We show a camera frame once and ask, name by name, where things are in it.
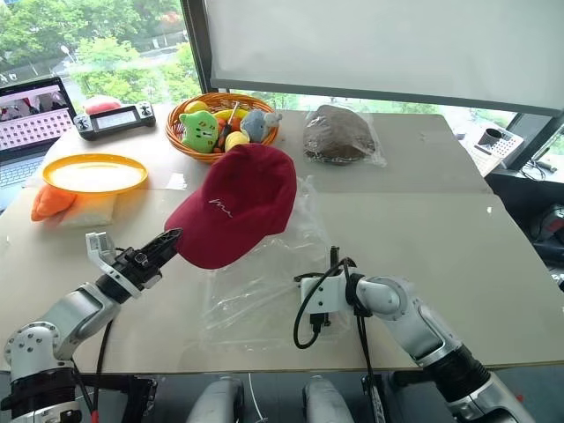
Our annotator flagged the red and white plush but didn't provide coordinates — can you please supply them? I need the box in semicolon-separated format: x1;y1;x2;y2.
83;93;122;116

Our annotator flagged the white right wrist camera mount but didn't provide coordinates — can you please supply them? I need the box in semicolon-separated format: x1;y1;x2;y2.
300;270;354;315

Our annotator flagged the desk telephone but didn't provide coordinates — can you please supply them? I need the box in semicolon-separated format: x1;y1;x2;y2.
468;127;526;178

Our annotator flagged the open laptop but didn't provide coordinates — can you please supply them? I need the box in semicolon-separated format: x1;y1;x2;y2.
0;75;77;212

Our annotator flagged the bagged brown item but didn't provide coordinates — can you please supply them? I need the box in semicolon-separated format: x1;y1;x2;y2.
301;104;390;168

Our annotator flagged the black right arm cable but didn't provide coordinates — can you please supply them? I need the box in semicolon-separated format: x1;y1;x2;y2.
293;263;385;423

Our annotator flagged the dark red baseball cap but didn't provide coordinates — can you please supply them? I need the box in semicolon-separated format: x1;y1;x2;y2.
164;144;299;271

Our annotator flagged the yellow toy fruit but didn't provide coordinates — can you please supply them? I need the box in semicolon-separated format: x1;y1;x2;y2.
224;130;250;153

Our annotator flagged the blue grey plush toy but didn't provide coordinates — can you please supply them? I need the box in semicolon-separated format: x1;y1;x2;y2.
239;109;284;145

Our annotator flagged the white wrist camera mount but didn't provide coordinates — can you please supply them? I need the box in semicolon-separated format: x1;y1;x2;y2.
300;270;354;315
84;230;145;301

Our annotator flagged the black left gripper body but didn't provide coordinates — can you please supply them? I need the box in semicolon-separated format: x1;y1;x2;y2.
112;245;164;293

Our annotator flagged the dark window post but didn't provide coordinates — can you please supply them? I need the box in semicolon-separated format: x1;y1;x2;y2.
180;0;218;97

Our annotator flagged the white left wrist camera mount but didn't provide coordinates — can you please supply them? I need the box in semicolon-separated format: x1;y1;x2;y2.
84;230;145;301

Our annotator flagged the orange cloth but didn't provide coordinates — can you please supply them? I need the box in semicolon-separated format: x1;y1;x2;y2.
30;184;78;223

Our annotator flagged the orange wicker basket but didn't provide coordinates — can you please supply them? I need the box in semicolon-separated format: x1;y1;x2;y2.
165;91;283;166

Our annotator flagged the green plush toy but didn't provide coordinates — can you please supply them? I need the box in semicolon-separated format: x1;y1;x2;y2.
177;109;220;154

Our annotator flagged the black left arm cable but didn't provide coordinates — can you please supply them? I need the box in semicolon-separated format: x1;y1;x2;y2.
71;315;116;423

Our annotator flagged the yellow toy banana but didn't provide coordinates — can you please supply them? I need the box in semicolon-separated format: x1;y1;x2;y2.
213;108;249;122

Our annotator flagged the red and black power tool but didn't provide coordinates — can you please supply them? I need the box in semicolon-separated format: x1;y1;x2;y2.
530;205;564;242

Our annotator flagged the grey rounded shape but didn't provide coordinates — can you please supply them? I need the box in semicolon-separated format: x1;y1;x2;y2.
302;375;356;423
186;375;246;423

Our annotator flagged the black handheld controller with screen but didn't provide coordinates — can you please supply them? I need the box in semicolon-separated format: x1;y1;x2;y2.
71;101;158;143

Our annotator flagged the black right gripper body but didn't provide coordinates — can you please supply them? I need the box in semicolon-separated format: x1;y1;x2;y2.
324;257;358;278

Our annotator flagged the white item in clear bag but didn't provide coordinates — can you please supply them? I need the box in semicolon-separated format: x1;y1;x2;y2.
58;192;121;228

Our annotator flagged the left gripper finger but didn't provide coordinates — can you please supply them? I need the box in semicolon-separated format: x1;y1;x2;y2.
151;239;182;271
145;226;184;260

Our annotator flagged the yellow plastic plate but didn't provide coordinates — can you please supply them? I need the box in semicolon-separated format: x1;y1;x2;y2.
41;152;150;195

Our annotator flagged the large clear plastic bag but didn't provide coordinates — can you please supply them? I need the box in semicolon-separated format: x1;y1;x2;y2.
197;174;354;354

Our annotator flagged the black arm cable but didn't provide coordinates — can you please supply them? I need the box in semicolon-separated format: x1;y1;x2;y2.
71;315;116;423
293;263;385;423

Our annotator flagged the thin white cable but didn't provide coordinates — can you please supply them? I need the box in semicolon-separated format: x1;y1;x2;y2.
248;373;269;422

